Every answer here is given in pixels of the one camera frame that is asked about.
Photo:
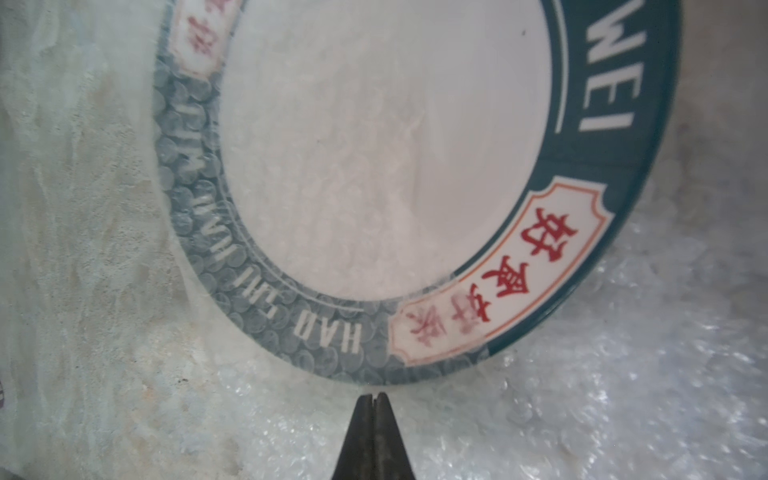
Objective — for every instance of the green rimmed plate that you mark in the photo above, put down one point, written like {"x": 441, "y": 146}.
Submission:
{"x": 385, "y": 192}

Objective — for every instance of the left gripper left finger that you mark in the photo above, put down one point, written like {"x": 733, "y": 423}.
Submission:
{"x": 356, "y": 458}

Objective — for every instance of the bubble wrap sheet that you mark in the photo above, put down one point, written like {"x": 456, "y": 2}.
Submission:
{"x": 655, "y": 368}

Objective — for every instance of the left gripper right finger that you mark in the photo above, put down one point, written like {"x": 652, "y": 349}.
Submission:
{"x": 390, "y": 457}

